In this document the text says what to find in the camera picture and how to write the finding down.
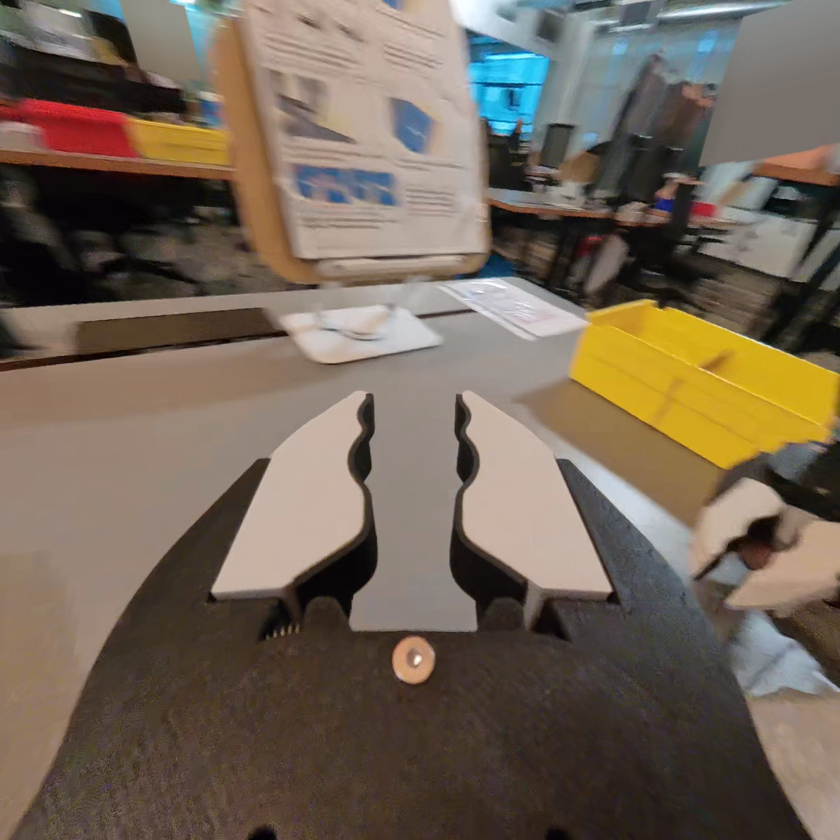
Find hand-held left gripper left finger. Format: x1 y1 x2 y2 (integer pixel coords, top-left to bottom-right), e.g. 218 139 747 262
211 392 379 605

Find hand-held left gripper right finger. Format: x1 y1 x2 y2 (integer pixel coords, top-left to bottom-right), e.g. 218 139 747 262
451 391 615 631

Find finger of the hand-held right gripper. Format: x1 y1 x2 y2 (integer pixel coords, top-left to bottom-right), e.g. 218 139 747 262
724 508 840 618
688 477 788 580

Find grey desk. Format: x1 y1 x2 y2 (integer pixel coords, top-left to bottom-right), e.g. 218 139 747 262
0 276 840 840

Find yellow plastic bin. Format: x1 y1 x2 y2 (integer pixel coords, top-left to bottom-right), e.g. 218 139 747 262
570 298 840 470
128 118 232 166

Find white document stand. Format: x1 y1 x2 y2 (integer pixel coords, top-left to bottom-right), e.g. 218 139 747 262
279 252 444 365

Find laminated paper sheets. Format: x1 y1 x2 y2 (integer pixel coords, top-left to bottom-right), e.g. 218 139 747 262
438 279 589 340

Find wooden document board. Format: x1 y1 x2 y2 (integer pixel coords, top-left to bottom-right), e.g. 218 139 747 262
215 0 494 286

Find printed instruction sheet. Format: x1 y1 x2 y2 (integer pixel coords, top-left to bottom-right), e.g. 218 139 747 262
239 0 491 261

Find red plastic bin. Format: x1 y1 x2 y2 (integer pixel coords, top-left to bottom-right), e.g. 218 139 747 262
0 98 137 158

